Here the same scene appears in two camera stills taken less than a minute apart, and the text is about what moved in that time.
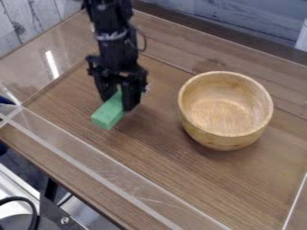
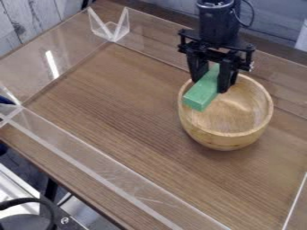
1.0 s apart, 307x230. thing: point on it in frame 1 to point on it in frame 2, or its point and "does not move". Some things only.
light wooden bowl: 225,107 does not move
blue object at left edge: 5,101 does not move
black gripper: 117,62 to 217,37
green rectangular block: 111,111 to 205,89
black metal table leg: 53,218 does not move
